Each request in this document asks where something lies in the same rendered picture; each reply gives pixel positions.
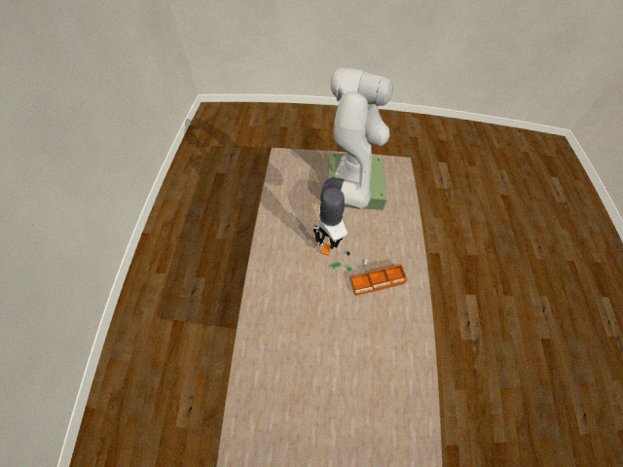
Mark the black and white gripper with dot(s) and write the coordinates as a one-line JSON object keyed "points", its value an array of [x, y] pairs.
{"points": [[316, 230]]}

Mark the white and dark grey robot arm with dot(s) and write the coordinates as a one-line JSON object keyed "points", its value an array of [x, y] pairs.
{"points": [[353, 114]]}

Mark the orange three-bin rack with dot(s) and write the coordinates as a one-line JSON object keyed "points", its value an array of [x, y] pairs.
{"points": [[382, 278]]}

